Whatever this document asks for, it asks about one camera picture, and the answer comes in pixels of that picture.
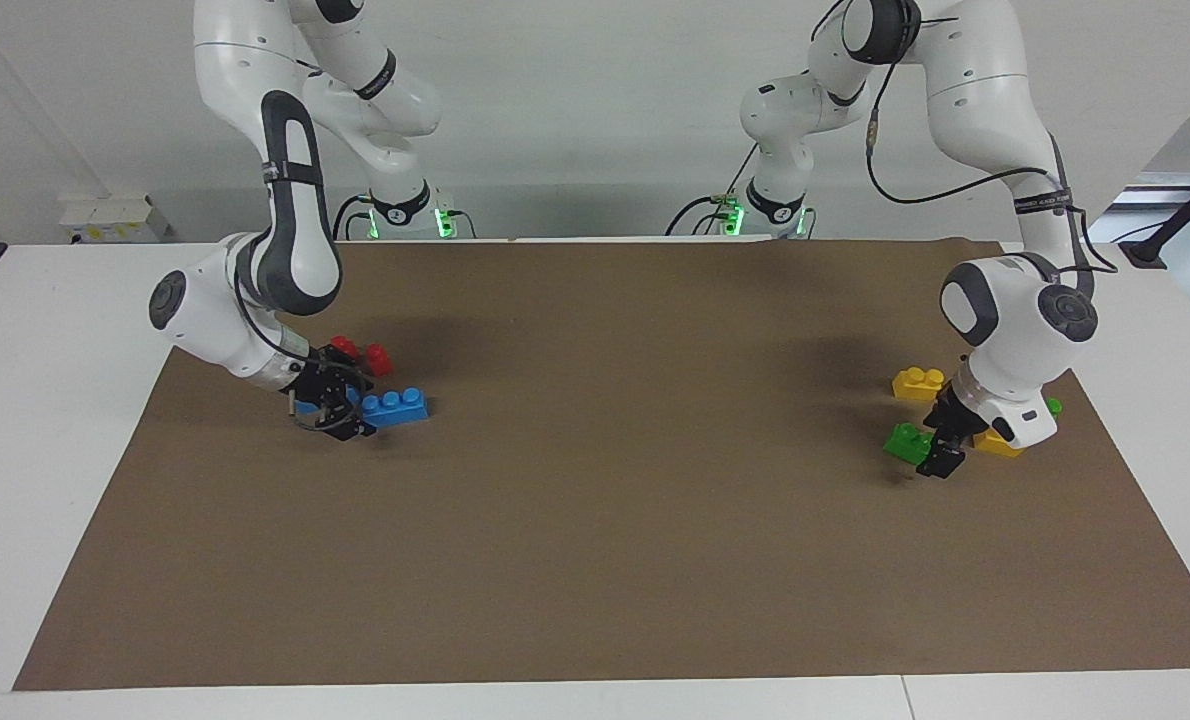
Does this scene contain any black clamped stand pole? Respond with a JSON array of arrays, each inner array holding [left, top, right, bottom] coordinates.
[[1120, 160, 1190, 269]]

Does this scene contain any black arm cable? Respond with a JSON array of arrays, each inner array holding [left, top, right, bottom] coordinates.
[[235, 255, 356, 433], [860, 0, 1121, 276]]

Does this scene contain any brown table mat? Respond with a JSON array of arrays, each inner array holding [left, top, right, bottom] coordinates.
[[13, 238, 1190, 693]]

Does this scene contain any black left base cable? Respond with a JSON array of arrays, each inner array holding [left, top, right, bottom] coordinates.
[[665, 150, 762, 238]]

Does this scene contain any white wall power box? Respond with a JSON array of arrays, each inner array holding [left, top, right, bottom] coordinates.
[[58, 195, 171, 245]]

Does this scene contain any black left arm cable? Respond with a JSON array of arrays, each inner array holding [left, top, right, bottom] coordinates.
[[860, 0, 1121, 276]]

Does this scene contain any yellow two-stud toy brick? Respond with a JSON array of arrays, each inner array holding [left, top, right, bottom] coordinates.
[[892, 367, 946, 403], [973, 425, 1025, 459]]

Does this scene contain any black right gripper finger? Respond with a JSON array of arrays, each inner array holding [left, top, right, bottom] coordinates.
[[327, 345, 375, 394], [315, 403, 377, 442]]

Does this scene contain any black right base cable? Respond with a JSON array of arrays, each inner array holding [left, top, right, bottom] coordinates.
[[331, 195, 376, 241]]

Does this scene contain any black base cable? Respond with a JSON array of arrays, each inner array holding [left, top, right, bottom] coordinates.
[[665, 150, 762, 238], [331, 195, 376, 241]]

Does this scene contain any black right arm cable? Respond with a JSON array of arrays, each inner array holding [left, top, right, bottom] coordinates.
[[235, 255, 356, 433]]

